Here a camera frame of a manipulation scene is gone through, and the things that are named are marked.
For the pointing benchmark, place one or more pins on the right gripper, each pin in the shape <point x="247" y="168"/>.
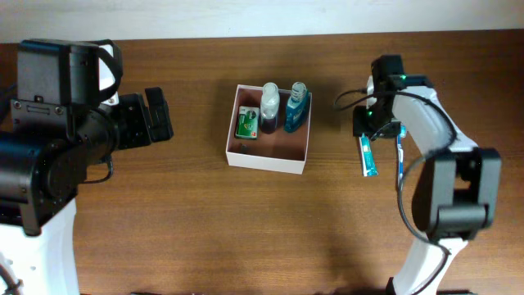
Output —
<point x="369" y="125"/>

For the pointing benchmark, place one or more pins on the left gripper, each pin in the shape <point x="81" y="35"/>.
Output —
<point x="133" y="121"/>

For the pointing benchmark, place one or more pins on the blue white toothbrush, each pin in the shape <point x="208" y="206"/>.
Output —
<point x="400" y="153"/>

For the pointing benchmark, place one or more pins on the teal white toothpaste tube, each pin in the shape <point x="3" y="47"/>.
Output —
<point x="368" y="164"/>

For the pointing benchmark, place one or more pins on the teal mouthwash bottle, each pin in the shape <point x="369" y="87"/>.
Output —
<point x="296" y="107"/>

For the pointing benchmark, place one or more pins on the green Dettol soap box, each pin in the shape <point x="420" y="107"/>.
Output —
<point x="247" y="123"/>

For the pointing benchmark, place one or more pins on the clear dark liquid bottle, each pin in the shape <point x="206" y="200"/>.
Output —
<point x="269" y="106"/>

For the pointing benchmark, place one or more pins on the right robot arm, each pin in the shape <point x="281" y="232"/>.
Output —
<point x="456" y="193"/>

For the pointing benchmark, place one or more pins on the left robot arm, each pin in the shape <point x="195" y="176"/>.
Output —
<point x="67" y="115"/>

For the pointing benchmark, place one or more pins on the white cardboard box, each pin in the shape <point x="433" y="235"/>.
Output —
<point x="279" y="151"/>

